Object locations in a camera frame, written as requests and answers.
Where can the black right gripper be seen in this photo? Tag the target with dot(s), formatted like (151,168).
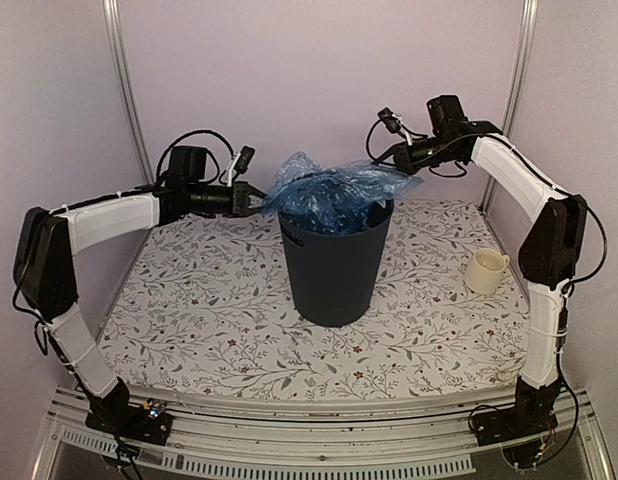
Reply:
(404,159)

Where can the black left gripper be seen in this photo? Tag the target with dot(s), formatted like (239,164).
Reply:
(240,204)

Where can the blue plastic trash bag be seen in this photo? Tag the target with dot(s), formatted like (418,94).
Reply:
(333,201)

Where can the dark grey trash bin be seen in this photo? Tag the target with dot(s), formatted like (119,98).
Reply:
(332,277)

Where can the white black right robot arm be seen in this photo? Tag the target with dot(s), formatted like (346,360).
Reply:
(547,257)

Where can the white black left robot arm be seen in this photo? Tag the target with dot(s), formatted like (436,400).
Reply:
(44,273)

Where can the floral patterned table mat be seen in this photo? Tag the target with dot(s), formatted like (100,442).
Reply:
(208,310)

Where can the cream ceramic mug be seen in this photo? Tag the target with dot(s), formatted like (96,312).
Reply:
(485,271)

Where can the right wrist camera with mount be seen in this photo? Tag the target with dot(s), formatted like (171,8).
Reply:
(394,124)

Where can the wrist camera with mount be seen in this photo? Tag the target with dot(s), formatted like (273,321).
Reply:
(394,124)
(239,164)

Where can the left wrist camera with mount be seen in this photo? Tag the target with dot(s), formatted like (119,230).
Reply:
(239,164)

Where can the left aluminium corner post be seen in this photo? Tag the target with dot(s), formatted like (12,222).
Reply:
(115,36)

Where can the aluminium corner post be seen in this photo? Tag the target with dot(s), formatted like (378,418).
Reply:
(115,36)
(520,65)

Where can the right aluminium corner post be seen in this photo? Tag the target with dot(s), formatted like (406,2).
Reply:
(520,65)

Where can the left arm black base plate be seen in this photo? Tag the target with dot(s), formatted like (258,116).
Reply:
(149,423)

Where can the aluminium front rail frame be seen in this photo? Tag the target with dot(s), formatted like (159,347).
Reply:
(409,438)

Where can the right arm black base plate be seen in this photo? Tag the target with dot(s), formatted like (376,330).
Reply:
(491,425)

